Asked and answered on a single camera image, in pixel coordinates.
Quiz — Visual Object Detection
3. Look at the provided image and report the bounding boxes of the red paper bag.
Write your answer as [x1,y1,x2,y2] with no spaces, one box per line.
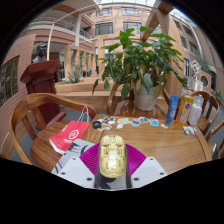
[48,105,92,155]

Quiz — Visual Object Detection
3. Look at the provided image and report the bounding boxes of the yellow detergent bottle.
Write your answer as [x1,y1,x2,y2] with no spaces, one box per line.
[174,88,195,127]

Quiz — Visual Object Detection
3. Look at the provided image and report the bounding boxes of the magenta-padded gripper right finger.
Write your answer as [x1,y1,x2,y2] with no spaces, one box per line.
[124,143,169,190]

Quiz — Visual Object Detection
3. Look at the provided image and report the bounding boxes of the blue squeeze tube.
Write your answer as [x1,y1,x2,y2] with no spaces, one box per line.
[165,95,180,126]

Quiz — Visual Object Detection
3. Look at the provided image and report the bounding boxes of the spiky agave plant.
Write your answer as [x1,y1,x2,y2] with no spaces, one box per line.
[61,68,84,85]

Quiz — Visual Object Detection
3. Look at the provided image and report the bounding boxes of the white pump bottle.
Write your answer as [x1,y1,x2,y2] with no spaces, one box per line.
[187,94,204,126]

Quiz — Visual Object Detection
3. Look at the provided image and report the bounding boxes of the green plant in white pot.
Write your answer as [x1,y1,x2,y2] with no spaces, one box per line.
[92,25,187,112]

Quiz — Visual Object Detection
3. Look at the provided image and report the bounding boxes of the white outdoor sculpture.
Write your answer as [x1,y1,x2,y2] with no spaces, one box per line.
[189,59,203,81]

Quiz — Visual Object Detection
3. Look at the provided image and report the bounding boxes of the yellow computer mouse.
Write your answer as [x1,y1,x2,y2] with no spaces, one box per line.
[98,134,128,179]

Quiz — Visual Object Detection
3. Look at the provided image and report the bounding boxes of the red wooden pedestal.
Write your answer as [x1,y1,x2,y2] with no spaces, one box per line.
[19,59,67,131]

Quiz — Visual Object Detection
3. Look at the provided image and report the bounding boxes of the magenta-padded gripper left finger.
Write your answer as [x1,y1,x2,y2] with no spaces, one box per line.
[55,143,102,190]

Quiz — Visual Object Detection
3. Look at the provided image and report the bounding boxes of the clear plastic packet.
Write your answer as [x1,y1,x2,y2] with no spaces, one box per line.
[182,125,198,136]

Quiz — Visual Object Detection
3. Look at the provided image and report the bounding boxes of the dark bust statue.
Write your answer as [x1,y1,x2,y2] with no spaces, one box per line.
[31,41,48,64]

